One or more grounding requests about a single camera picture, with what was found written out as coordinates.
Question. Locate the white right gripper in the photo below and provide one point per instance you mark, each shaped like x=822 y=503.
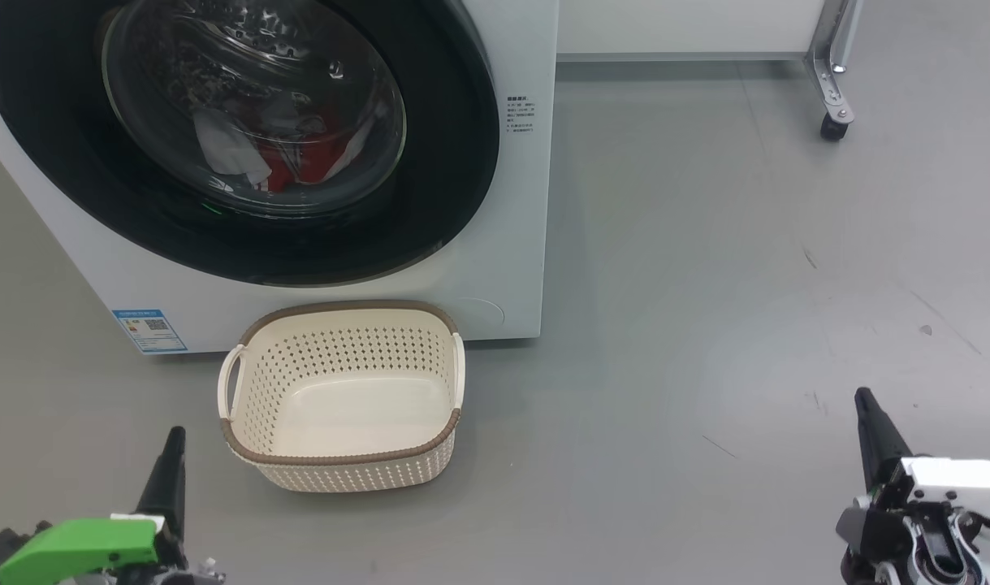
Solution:
x=957 y=487

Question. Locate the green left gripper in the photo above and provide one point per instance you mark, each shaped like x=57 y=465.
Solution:
x=72 y=548

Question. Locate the red and white garment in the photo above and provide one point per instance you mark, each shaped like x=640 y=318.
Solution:
x=287 y=166

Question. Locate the grey washing machine door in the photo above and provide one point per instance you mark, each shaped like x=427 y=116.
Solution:
x=446 y=187

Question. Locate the cream basket with brown rim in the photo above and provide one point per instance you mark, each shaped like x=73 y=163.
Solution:
x=340 y=406

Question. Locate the white front-load washing machine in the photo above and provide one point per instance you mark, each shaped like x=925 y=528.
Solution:
x=511 y=244

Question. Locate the blue energy label sticker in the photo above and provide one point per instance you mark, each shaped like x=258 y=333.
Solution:
x=149 y=329

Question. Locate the white partition panel on casters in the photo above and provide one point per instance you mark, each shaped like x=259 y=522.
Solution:
x=689 y=24

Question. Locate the black text sticker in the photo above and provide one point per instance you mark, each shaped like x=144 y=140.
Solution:
x=520 y=114

